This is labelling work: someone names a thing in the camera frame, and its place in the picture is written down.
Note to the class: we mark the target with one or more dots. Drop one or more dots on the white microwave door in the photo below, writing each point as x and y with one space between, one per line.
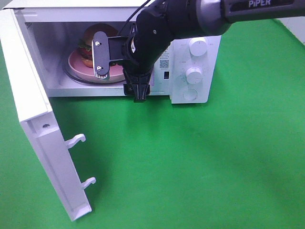
36 116

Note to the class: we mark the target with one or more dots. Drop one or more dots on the pink round plate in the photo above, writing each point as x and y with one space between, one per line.
82 72

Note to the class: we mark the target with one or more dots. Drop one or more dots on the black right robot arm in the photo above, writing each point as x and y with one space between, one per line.
199 18

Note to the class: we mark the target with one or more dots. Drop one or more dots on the green table cloth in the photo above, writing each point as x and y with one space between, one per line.
235 162

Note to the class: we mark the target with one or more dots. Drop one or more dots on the white microwave oven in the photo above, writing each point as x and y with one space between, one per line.
39 40

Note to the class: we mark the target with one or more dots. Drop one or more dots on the burger with lettuce and tomato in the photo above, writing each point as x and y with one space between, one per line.
85 43

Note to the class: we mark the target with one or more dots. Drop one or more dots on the lower white dial knob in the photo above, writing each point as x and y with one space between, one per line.
194 75

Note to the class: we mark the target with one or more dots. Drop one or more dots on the round door release button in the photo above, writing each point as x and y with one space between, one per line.
190 94

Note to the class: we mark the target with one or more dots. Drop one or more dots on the upper white dial knob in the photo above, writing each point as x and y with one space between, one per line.
198 46

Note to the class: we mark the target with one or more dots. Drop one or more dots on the white dial knob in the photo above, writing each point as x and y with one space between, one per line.
194 75
198 46

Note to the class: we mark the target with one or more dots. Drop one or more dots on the glass turntable plate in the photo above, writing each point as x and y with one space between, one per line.
69 73

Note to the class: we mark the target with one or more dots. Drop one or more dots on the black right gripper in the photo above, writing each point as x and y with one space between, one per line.
153 35

